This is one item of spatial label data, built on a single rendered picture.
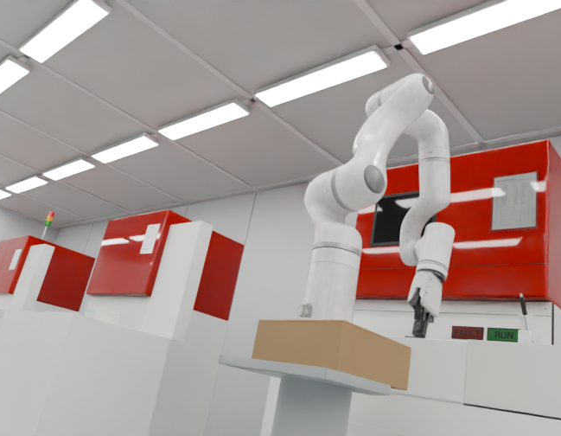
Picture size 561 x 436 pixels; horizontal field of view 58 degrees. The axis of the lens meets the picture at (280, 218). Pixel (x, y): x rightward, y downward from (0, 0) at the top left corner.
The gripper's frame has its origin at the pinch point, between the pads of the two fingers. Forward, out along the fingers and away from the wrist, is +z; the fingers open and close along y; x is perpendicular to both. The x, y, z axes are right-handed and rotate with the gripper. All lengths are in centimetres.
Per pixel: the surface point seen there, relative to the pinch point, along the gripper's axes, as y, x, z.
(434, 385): 1.4, 7.6, 14.8
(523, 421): 0.3, 28.0, 19.5
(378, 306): -53, -52, -31
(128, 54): 40, -235, -171
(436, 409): 0.3, 8.5, 20.0
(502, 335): -54, 0, -22
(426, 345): 3.3, 4.7, 5.7
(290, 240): -177, -253, -157
